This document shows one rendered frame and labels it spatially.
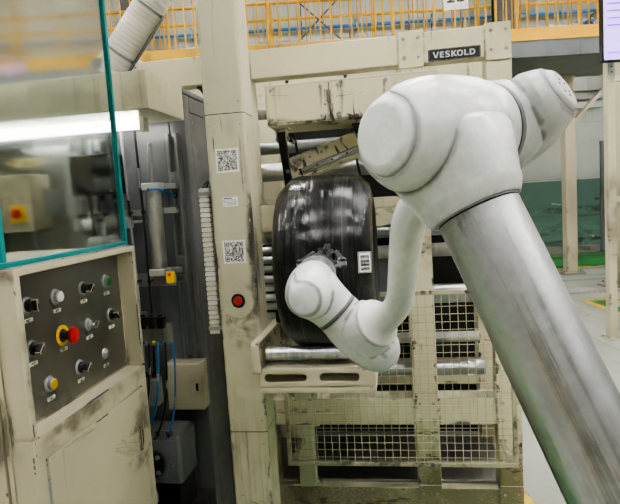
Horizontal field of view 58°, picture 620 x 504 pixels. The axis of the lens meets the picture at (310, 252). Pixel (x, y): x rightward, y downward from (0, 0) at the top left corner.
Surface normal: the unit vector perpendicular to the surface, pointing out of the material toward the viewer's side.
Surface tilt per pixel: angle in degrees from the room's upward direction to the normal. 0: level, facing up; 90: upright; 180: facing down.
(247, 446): 90
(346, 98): 90
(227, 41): 90
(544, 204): 90
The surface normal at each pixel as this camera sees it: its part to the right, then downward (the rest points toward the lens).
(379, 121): -0.80, 0.07
